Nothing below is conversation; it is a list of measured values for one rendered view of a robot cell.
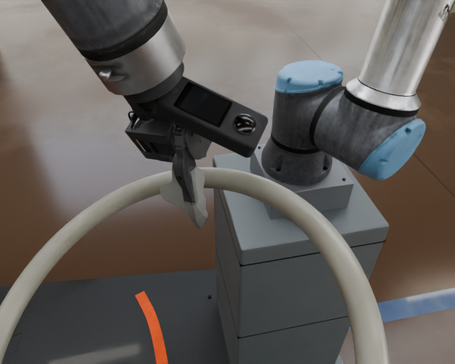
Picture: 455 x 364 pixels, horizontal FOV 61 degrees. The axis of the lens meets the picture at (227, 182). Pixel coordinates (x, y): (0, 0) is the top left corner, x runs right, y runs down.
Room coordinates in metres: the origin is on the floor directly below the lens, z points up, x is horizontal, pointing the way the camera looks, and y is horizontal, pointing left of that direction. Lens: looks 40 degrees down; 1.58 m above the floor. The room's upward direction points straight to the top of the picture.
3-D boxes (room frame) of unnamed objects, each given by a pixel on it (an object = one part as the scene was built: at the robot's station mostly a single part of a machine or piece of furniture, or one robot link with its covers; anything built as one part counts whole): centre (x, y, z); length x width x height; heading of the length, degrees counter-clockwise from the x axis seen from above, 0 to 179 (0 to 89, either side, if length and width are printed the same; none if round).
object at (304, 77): (0.83, -0.19, 1.12); 0.17 x 0.15 x 0.18; 40
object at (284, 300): (0.84, -0.19, 0.43); 0.50 x 0.50 x 0.85; 12
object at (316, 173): (0.84, -0.19, 0.99); 0.19 x 0.19 x 0.10
